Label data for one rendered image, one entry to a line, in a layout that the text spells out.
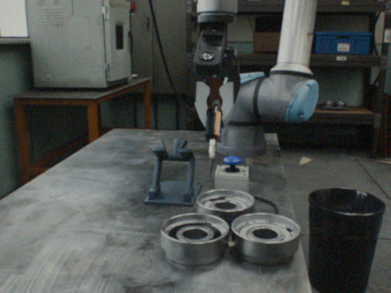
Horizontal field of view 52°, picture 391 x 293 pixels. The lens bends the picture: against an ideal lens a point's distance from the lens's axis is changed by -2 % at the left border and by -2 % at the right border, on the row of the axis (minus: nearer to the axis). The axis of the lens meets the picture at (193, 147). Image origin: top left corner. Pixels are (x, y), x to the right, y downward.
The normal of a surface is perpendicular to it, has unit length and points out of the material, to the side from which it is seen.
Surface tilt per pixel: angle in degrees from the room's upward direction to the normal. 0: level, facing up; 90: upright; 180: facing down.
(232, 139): 73
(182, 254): 90
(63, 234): 0
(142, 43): 90
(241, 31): 90
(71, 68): 90
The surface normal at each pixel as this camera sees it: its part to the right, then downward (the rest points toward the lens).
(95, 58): -0.18, 0.25
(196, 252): 0.04, 0.25
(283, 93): -0.50, -0.06
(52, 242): 0.00, -0.97
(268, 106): -0.55, 0.40
